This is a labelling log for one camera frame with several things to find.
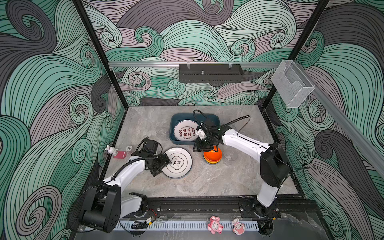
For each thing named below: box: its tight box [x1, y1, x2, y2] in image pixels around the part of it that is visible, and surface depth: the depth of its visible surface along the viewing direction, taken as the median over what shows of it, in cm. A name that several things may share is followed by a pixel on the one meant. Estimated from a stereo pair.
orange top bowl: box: [203, 145, 223, 162], surface depth 87 cm
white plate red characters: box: [173, 120, 198, 142], surface depth 106 cm
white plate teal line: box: [161, 147, 193, 179], surface depth 89 cm
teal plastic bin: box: [169, 112, 221, 145], surface depth 106 cm
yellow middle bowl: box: [203, 157, 222, 164], surface depth 87 cm
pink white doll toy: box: [232, 218, 245, 236], surface depth 67 cm
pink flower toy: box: [207, 215, 224, 235], surface depth 68 cm
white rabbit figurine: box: [105, 144, 119, 156], surface depth 89 cm
